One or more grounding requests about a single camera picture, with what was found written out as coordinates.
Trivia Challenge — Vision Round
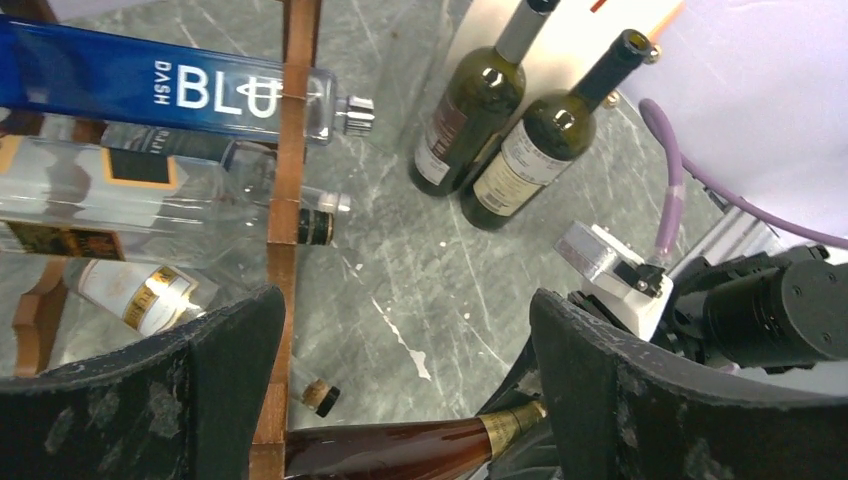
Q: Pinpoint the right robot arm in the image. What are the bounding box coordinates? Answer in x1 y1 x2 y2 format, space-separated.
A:
483 246 847 479

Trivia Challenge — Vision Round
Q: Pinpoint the blue glass bottle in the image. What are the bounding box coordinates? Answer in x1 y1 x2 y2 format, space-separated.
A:
0 14 376 146

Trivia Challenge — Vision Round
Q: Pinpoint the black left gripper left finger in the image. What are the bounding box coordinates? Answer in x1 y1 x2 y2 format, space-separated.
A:
1 285 286 479

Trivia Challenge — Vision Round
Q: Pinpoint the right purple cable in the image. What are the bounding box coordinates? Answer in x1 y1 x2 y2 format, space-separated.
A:
637 97 848 260

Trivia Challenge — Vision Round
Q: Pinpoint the green wine bottle silver neck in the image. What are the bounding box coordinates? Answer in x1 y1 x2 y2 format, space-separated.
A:
409 0 559 197

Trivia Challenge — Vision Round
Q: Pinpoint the clear bottle black cap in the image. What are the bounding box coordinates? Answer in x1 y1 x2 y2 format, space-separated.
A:
1 134 333 269

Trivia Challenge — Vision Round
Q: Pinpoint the clear bottle cork stopper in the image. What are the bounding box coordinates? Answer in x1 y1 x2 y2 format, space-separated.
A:
62 258 342 419

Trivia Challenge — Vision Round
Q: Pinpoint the amber bottle gold foil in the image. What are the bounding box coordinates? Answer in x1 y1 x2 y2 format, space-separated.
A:
284 400 547 479

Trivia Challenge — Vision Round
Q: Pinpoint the brown wooden wine rack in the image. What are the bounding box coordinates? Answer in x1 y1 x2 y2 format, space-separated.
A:
0 0 326 480

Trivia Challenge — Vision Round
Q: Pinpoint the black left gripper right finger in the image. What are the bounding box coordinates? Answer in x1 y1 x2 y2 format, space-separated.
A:
529 289 848 480

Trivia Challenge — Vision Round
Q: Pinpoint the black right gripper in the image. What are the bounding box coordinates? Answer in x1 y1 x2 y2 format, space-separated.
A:
476 284 723 480

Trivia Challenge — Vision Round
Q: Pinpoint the clear bottle silver cap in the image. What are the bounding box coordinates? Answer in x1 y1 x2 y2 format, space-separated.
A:
300 186 352 214

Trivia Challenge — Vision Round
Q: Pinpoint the dark wine bottle black neck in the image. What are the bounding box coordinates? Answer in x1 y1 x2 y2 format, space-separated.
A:
459 29 653 231

